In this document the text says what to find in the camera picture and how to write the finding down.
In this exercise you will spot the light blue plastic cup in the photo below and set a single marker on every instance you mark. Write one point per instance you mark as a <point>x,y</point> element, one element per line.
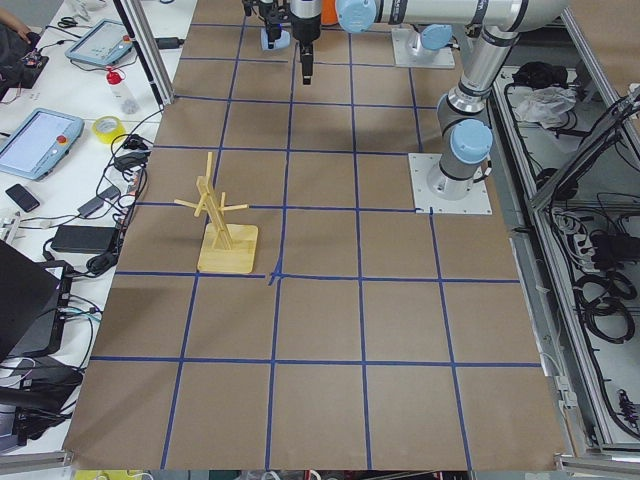
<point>281,43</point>

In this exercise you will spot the wooden cup rack stand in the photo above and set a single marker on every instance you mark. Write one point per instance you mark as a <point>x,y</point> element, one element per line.
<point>226,248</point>

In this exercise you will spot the large orange can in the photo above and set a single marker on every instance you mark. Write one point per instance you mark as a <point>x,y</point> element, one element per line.
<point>328,13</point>

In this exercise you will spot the blue teach pendant far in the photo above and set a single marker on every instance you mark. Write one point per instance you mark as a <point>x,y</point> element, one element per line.
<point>102,45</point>

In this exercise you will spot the blue teach pendant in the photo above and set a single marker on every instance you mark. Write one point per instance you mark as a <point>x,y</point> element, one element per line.
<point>102,45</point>
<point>40,143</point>

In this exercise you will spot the white bottle red cap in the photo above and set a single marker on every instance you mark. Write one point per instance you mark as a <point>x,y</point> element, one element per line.
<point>121,92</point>

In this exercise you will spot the yellow tape roll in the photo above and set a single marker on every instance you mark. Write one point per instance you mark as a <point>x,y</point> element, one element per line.
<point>108,129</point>

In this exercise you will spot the white crumpled cloth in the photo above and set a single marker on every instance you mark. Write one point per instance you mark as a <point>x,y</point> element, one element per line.
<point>548,107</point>

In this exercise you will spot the blue teach pendant near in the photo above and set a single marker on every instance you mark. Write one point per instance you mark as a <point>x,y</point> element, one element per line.
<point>40,143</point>

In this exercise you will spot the black power brick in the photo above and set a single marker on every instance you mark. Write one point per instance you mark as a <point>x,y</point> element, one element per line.
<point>83,239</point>

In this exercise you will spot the black smartphone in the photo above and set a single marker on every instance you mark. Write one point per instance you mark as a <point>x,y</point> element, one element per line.
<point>22,198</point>

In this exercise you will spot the black laptop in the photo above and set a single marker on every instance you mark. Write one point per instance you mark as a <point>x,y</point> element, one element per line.
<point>33,295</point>

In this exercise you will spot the silver robot arm, camera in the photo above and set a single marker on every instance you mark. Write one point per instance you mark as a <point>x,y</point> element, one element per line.
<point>425,45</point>
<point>466,138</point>

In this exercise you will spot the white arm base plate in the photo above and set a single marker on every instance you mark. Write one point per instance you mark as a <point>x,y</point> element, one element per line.
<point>435,193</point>
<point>424,50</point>

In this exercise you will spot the aluminium frame post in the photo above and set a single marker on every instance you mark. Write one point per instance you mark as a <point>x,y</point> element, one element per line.
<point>134,19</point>

